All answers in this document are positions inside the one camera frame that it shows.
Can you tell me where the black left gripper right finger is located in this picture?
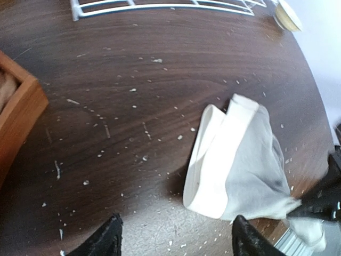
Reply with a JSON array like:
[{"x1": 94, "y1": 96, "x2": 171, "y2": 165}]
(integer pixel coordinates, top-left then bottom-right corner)
[{"x1": 232, "y1": 215, "x2": 285, "y2": 256}]

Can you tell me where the grey beige sock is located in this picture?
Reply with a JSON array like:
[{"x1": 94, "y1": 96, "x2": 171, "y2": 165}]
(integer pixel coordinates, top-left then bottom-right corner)
[{"x1": 183, "y1": 94, "x2": 327, "y2": 252}]

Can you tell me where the aluminium front rail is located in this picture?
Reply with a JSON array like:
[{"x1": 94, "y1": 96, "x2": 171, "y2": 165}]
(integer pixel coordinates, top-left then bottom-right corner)
[{"x1": 275, "y1": 228, "x2": 312, "y2": 256}]

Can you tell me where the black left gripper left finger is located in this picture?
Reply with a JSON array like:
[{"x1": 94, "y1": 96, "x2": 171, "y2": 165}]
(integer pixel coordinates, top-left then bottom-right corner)
[{"x1": 60, "y1": 213, "x2": 123, "y2": 256}]

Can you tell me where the brown rolled underwear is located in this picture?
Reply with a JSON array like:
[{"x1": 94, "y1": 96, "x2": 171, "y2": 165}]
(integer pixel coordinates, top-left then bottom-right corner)
[{"x1": 0, "y1": 69, "x2": 18, "y2": 112}]

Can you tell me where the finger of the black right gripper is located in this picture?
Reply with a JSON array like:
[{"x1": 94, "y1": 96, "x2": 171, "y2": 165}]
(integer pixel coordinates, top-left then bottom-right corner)
[{"x1": 289, "y1": 153, "x2": 340, "y2": 222}]

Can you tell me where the yellow patterned white bowl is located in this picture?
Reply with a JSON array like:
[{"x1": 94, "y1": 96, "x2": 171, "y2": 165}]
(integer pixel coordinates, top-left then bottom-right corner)
[{"x1": 273, "y1": 0, "x2": 303, "y2": 32}]

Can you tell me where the white wire dish rack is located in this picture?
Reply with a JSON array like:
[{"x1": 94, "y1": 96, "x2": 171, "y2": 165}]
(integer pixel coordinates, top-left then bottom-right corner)
[{"x1": 70, "y1": 0, "x2": 267, "y2": 21}]

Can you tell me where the brown wooden organizer box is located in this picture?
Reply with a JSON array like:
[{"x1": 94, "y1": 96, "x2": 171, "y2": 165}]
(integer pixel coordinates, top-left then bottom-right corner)
[{"x1": 1, "y1": 52, "x2": 48, "y2": 183}]

